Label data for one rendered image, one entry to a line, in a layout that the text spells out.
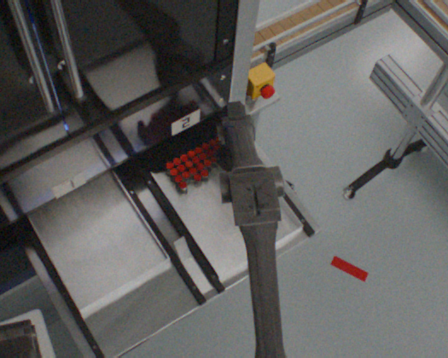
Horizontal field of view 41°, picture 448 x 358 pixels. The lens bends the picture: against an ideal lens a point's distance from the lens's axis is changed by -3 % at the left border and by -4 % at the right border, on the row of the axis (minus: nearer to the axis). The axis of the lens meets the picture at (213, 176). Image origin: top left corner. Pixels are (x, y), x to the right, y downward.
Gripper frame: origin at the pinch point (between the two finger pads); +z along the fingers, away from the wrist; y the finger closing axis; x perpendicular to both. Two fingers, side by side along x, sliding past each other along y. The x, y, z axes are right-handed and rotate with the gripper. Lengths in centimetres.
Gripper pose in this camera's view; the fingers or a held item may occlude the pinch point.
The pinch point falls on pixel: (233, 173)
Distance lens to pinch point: 165.9
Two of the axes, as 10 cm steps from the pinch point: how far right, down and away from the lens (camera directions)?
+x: -6.7, 6.6, -3.4
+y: -7.4, -6.3, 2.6
